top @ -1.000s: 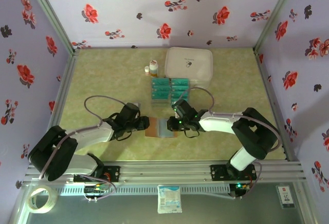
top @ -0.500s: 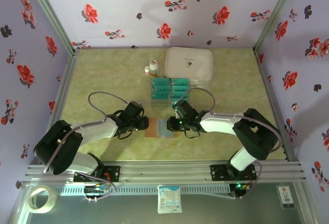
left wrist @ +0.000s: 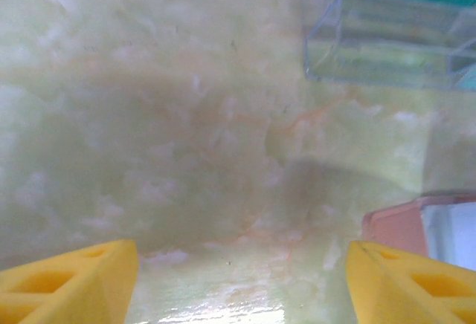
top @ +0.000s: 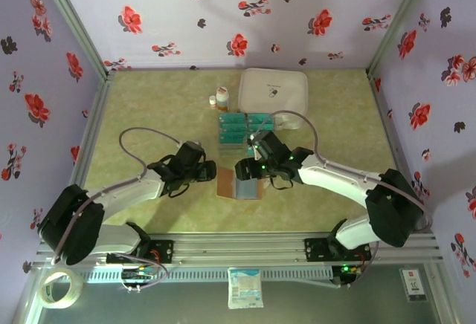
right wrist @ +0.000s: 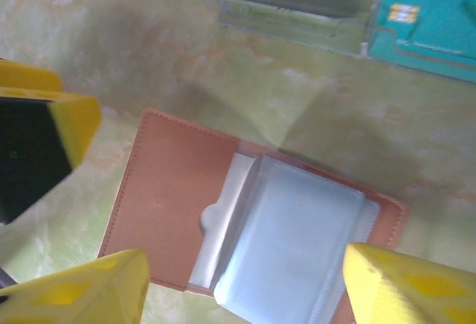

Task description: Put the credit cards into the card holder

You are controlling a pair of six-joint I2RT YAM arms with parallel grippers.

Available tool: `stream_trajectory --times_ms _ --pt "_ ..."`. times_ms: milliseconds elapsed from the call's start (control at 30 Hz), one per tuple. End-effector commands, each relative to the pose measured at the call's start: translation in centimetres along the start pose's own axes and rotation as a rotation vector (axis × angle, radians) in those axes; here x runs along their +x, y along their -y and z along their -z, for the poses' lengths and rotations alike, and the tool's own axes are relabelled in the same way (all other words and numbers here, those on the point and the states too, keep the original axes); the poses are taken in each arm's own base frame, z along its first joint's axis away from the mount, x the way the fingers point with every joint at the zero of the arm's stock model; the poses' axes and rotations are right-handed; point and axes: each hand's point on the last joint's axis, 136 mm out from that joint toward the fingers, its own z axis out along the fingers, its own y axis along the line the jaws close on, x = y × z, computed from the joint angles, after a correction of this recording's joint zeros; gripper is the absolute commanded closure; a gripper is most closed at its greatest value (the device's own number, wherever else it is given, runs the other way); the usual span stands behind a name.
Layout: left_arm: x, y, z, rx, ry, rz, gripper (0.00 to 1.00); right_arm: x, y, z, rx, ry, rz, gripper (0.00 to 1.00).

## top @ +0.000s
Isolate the group of teal packets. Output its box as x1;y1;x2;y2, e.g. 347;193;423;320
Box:
217;111;278;158

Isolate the black and white label card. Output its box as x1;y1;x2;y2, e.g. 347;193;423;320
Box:
399;267;428;302

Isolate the white medicine pouch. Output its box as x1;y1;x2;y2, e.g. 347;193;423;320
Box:
237;68;309;132

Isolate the large white-capped pill bottle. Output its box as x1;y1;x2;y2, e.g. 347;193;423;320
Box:
215;85;231;114

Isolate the white gauze packet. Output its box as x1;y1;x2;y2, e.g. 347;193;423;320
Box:
227;267;265;310

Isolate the clear tape roll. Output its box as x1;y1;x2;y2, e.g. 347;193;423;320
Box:
38;267;85;310

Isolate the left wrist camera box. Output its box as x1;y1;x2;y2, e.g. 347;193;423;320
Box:
176;140;205;154

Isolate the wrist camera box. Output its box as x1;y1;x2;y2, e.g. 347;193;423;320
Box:
176;140;205;154
247;133;263;161

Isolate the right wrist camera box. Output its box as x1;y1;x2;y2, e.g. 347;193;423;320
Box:
247;133;263;161

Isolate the grey right arm cable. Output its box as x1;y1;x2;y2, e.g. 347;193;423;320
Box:
251;111;434;290

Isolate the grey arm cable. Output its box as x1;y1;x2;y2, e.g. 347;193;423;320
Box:
251;111;434;290
50;126;185;294

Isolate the grey left arm cable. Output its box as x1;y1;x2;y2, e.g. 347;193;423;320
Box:
50;126;185;294

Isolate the aluminium mounting rail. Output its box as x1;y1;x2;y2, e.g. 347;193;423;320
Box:
31;231;446;269

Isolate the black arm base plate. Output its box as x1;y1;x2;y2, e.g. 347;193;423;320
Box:
106;239;176;265
303;237;373;263

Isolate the slotted grey cable duct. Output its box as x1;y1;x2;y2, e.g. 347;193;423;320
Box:
80;267;334;281

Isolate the aluminium side rail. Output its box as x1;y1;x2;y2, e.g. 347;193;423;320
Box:
44;71;116;239
366;69;434;234

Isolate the aluminium frame post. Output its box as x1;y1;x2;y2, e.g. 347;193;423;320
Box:
366;0;436;76
33;0;117;80

